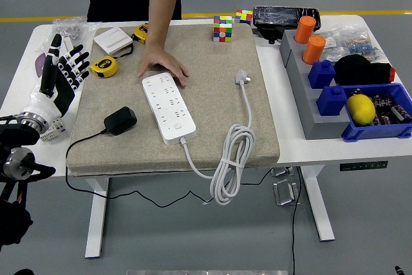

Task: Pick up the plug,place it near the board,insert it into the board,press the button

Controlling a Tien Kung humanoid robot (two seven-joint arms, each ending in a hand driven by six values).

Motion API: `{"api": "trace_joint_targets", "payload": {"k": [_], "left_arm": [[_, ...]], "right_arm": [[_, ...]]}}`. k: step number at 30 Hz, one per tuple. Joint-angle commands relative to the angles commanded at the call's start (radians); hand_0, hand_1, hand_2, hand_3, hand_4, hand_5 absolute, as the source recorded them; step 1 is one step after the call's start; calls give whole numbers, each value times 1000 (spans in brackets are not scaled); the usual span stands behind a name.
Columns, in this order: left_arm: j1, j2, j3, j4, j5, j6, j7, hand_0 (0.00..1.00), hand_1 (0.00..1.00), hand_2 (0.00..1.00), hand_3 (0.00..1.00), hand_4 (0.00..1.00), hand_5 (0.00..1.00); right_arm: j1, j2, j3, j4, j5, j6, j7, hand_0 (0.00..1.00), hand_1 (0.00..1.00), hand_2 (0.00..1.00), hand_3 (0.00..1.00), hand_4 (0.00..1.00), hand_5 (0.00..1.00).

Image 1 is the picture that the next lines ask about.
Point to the person's left hand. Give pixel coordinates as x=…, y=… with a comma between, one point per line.
x=161, y=59

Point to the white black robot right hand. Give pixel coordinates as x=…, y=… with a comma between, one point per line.
x=399, y=271

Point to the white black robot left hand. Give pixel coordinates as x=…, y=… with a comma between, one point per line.
x=48, y=102

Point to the white power strip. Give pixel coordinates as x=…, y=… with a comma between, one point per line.
x=170, y=117

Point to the black power adapter plug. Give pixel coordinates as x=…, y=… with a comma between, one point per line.
x=120, y=120

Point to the person's left forearm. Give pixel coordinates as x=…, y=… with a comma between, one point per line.
x=162, y=7

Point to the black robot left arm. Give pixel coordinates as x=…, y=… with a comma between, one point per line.
x=13, y=133

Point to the white blue circuit breaker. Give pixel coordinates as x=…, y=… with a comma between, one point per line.
x=54, y=130

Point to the yellow tape measure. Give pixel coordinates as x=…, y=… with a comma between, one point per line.
x=103, y=66
x=141, y=32

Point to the clear bag of metal parts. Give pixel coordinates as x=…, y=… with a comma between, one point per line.
x=72, y=28

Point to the multicoloured puzzle cube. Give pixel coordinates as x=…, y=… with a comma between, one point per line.
x=243, y=16
x=222, y=28

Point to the grey-brown mat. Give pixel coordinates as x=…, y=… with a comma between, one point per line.
x=209, y=110

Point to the white table leg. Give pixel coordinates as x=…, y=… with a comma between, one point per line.
x=95, y=223
x=317, y=204

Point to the black table control panel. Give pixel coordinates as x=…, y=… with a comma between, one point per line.
x=363, y=165

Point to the black plastic-wrapped box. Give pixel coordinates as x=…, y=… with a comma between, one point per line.
x=277, y=17

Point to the blue plastic bin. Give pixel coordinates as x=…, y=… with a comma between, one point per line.
x=373, y=132

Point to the orange cylinder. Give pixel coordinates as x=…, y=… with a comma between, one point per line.
x=313, y=49
x=304, y=30

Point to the grey stepped block base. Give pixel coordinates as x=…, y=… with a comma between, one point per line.
x=309, y=117

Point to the blue block with knob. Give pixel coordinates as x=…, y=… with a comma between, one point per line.
x=331, y=101
x=321, y=75

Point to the yellow lemon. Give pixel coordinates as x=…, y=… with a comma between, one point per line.
x=360, y=110

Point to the dark electronic components pile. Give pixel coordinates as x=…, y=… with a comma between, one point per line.
x=386, y=104

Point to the clear bag of small parts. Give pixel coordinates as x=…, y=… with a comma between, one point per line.
x=341, y=38

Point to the black pouch with red end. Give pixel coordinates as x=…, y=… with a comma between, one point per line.
x=357, y=70

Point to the clear bag of blue components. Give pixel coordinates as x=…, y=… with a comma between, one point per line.
x=363, y=49

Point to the white wall switch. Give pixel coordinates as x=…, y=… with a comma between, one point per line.
x=112, y=39

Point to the white switch panel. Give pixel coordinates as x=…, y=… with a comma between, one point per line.
x=68, y=44

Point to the silver metal bracket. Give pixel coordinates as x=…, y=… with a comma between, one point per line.
x=284, y=193
x=281, y=172

